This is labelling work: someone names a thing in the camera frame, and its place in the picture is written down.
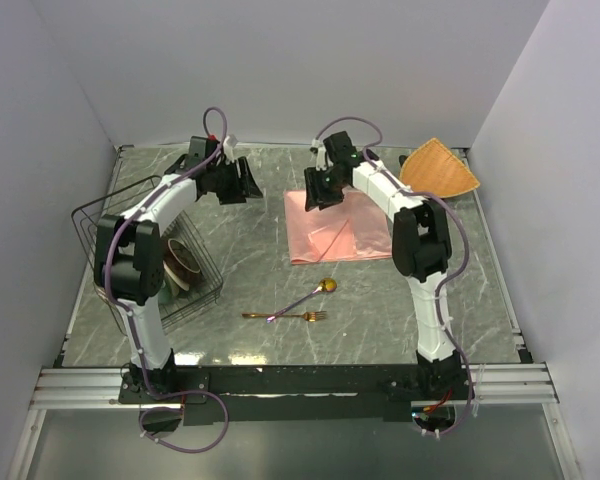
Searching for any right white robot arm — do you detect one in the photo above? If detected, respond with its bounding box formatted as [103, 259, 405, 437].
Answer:
[304, 131, 459, 399]

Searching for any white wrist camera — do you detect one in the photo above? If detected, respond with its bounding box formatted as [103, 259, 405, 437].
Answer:
[310, 139, 328, 170]
[223, 134, 238, 159]

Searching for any rose gold fork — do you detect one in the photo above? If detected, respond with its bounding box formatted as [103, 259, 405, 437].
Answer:
[241, 311, 327, 322]

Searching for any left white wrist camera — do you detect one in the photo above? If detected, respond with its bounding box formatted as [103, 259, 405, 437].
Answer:
[223, 134, 238, 159]

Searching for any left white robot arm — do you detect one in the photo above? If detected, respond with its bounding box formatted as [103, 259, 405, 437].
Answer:
[93, 135, 262, 402]

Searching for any gold spoon with purple handle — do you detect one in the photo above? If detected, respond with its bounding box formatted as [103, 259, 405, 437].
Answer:
[266, 277, 338, 323]

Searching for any pink satin napkin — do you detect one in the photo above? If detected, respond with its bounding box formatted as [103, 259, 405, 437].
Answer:
[284, 189, 391, 265]

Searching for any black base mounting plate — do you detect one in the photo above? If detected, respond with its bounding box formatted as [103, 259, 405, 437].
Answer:
[118, 364, 474, 426]

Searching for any black wire dish rack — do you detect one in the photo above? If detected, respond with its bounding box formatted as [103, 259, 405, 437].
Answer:
[71, 175, 223, 333]

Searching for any brown ceramic plate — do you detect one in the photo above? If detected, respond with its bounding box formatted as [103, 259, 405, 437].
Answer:
[163, 237, 204, 296]

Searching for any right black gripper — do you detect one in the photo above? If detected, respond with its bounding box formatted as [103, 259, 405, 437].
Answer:
[304, 166, 348, 212]

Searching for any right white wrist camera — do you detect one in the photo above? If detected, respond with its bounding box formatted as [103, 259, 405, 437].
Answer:
[310, 139, 328, 170]

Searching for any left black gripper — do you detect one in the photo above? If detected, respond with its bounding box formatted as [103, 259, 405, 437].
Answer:
[208, 157, 263, 206]

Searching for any aluminium rail frame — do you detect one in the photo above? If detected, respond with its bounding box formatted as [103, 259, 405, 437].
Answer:
[8, 363, 582, 479]

